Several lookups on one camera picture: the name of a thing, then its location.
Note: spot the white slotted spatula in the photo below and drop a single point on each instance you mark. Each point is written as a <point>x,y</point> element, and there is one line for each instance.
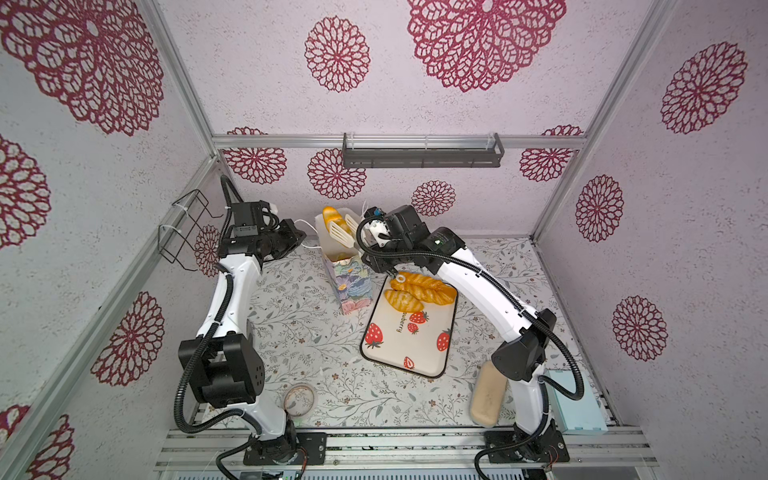
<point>348,241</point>

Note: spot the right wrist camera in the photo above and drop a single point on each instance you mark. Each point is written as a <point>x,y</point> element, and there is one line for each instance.
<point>405,228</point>

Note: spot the black rimmed white tray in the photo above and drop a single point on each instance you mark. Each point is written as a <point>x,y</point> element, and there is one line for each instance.
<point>413,342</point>

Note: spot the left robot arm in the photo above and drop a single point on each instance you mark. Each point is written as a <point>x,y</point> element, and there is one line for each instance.
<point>223,375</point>

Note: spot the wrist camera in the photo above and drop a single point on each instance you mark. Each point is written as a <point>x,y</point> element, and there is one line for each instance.
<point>250,218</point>
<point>405,228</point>

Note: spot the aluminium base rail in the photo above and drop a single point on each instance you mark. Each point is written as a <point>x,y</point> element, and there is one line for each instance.
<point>408,449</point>

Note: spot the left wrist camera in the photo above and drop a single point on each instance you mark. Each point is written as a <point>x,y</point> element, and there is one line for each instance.
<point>250,218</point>

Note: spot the black wire wall basket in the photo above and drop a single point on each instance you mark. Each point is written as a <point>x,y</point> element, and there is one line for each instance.
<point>175,240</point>

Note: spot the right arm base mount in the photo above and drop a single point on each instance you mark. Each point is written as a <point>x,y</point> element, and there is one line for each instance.
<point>528,449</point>

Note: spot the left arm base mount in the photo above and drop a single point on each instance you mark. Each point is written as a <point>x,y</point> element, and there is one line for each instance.
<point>292,449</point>

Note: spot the long twisted bread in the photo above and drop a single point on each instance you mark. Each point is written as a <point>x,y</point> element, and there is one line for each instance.
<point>424,288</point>

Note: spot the clear tape roll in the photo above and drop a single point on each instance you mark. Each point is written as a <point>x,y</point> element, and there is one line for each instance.
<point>299,400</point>

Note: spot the floral paper bag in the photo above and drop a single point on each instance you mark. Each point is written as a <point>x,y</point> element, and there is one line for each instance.
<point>348,275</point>

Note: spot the mint green box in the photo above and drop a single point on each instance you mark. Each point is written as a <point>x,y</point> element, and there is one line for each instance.
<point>583,417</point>

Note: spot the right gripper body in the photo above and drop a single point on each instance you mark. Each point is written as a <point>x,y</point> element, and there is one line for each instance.
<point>372,258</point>

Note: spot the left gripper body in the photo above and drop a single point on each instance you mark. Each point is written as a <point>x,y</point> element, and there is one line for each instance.
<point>281,241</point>

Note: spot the striped bread roll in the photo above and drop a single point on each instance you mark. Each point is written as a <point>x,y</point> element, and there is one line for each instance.
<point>334,221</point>
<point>403,301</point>

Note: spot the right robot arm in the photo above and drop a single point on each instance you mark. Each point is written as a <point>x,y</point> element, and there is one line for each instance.
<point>525,331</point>

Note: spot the beige oblong bread loaf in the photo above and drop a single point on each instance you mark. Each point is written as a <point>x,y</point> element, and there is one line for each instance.
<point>488,395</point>

